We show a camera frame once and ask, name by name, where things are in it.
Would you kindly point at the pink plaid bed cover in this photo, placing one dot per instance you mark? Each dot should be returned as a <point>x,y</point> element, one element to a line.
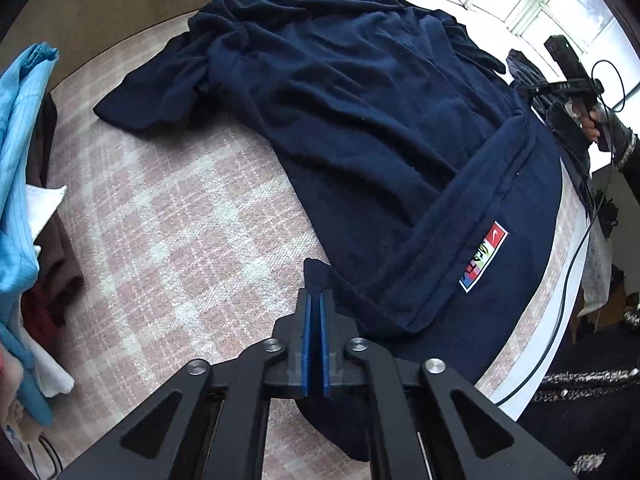
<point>175,235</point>

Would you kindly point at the person's black tweed jacket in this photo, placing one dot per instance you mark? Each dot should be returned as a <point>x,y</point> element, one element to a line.
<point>585,410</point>

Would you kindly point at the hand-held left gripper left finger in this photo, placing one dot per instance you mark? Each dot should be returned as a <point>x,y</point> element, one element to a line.
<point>306,340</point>

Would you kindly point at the light blue garment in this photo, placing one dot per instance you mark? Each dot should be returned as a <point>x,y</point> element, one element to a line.
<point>15,160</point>

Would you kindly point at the white cloth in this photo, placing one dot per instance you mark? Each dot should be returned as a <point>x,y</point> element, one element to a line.
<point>50,375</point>
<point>45,205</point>

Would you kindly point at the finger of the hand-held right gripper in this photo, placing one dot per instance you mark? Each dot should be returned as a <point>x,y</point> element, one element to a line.
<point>522,67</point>

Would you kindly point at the navy blue t-shirt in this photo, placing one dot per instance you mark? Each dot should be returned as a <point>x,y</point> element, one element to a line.
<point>350,110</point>

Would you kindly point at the brown cloth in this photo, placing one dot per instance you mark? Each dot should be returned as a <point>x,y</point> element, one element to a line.
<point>55,260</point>

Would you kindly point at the person's right hand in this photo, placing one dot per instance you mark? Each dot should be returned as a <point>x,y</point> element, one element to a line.
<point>591,127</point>

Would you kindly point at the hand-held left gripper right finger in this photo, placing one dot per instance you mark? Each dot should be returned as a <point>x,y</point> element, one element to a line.
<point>325,340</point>

